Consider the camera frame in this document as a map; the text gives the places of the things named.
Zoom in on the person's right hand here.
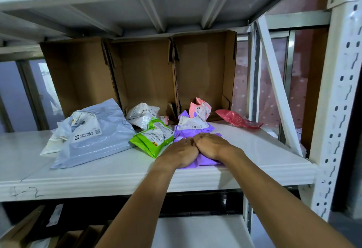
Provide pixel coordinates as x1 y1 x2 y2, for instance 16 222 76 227
193 133 245 164

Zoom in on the person's left hand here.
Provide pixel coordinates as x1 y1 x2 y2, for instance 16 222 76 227
154 137 200 171

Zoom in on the purple mailer bag front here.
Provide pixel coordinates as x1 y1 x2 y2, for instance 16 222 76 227
174 110 215 139

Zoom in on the purple mailer bag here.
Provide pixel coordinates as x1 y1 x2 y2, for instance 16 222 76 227
173 133 225 170
174 110 215 139

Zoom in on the red mailer bag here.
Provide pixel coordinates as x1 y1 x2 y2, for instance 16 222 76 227
215 109 264 129

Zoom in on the green mailer bag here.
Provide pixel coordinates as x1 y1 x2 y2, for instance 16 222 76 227
129 117 175 159

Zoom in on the large grey-blue mailer bag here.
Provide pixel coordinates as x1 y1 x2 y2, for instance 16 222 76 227
50 98 137 170

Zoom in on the person's left forearm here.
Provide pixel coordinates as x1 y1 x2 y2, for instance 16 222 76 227
95 163 181 248

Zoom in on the person's right forearm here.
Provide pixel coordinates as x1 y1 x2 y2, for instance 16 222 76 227
226 151 356 248

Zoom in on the white metal shelf rack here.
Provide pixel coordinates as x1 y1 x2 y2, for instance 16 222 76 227
0 0 362 248

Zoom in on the open brown cardboard box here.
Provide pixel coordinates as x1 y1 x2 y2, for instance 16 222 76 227
103 38 179 121
171 30 238 122
39 37 119 118

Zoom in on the black package with white label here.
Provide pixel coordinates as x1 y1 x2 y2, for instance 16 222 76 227
34 203 66 237

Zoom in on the cardboard carton with white label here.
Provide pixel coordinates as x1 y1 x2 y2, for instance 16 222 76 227
27 236 60 248

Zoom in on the metal window frame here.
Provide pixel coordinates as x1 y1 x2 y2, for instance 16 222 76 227
0 44 66 132

